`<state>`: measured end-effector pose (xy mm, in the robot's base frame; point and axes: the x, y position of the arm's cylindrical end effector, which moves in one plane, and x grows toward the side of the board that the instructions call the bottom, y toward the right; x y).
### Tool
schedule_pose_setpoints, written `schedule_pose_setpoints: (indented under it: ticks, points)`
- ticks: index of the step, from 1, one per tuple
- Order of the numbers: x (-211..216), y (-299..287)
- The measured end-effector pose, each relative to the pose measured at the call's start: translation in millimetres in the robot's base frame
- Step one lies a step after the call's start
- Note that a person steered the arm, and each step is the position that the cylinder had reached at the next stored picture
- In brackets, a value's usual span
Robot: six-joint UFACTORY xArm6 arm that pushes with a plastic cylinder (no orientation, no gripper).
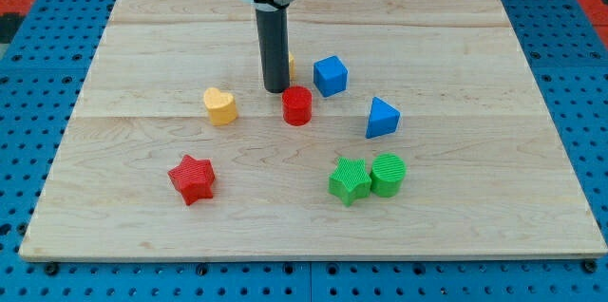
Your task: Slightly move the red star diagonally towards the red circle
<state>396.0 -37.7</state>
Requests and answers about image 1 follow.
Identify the yellow block behind rod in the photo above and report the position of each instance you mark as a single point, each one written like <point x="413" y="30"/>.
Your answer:
<point x="291" y="66"/>

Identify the red star block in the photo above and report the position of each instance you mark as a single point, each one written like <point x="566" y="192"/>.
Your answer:
<point x="193" y="179"/>

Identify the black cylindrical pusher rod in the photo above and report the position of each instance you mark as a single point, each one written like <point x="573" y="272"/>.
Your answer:
<point x="274" y="49"/>

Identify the red cylinder block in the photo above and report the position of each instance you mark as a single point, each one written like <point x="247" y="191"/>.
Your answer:
<point x="297" y="105"/>

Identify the green cylinder block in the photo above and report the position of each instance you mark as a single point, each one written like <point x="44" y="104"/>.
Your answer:
<point x="387" y="174"/>

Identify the blue triangle block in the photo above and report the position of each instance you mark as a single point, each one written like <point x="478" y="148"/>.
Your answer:
<point x="383" y="119"/>

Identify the yellow heart block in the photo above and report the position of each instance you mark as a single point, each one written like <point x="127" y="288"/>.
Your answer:
<point x="221" y="106"/>

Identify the light wooden board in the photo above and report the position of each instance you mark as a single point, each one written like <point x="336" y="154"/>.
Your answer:
<point x="487" y="176"/>

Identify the blue cube block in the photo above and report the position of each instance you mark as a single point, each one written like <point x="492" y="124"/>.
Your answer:
<point x="330" y="76"/>

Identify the green star block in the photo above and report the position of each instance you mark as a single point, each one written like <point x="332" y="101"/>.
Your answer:
<point x="349" y="181"/>

